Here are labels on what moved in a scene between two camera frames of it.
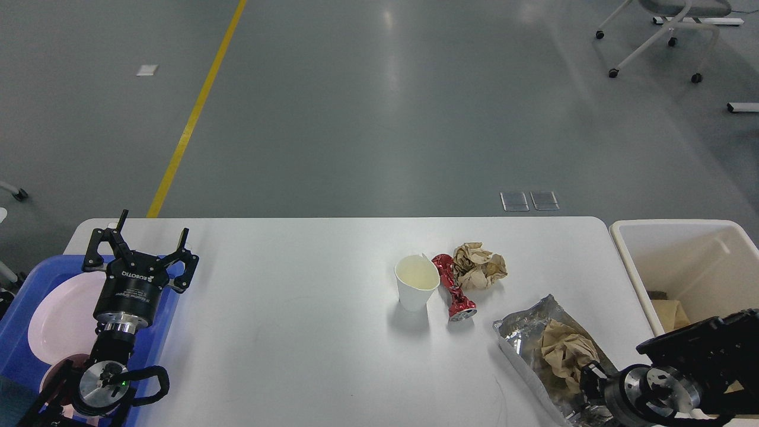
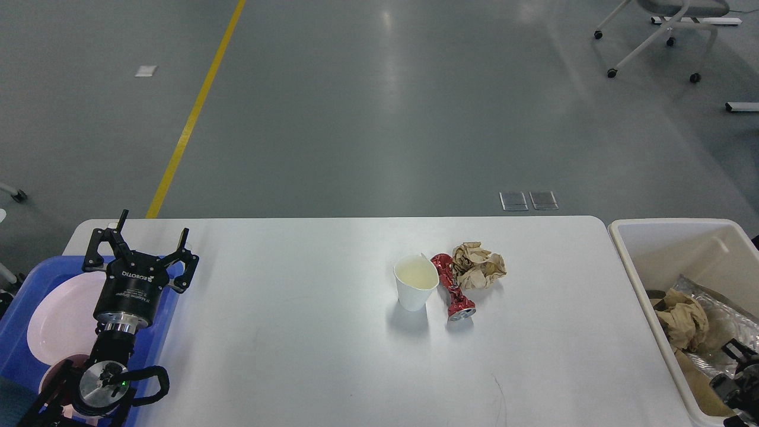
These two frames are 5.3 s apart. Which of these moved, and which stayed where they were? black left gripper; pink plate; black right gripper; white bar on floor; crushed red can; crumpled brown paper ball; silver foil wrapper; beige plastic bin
Moved: silver foil wrapper; black right gripper
Stayed: black left gripper; crumpled brown paper ball; pink plate; beige plastic bin; crushed red can; white bar on floor
